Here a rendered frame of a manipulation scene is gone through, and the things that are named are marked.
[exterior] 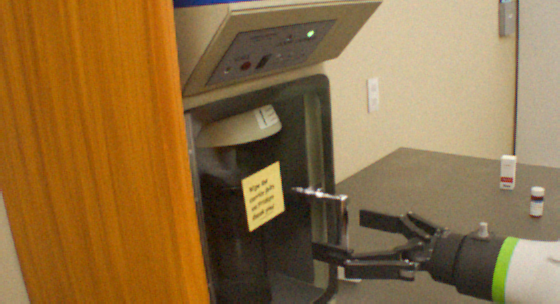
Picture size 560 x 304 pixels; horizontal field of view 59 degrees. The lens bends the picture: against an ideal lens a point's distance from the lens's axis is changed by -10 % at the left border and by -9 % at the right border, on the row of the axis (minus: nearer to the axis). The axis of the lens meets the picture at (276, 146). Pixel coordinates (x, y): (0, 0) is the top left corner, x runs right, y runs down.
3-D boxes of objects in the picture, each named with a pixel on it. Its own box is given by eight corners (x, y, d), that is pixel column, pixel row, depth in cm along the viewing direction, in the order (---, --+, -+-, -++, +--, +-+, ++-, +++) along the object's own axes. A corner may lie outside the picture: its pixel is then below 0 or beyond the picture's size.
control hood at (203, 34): (164, 97, 61) (155, 11, 59) (325, 58, 85) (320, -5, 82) (236, 103, 54) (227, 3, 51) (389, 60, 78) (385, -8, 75)
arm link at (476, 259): (488, 320, 66) (509, 288, 73) (496, 242, 63) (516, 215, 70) (447, 309, 70) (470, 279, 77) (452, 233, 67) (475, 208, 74)
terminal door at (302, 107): (215, 384, 73) (174, 112, 62) (335, 294, 95) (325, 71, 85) (219, 386, 73) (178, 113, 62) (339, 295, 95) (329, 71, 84)
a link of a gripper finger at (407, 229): (423, 239, 76) (432, 237, 76) (397, 211, 86) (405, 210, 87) (423, 262, 77) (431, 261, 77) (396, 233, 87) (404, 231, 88)
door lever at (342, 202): (325, 239, 89) (316, 245, 87) (323, 185, 87) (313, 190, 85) (353, 246, 86) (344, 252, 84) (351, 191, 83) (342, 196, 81)
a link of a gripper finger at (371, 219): (395, 217, 85) (397, 215, 86) (359, 209, 90) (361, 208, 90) (395, 234, 86) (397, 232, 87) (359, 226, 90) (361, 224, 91)
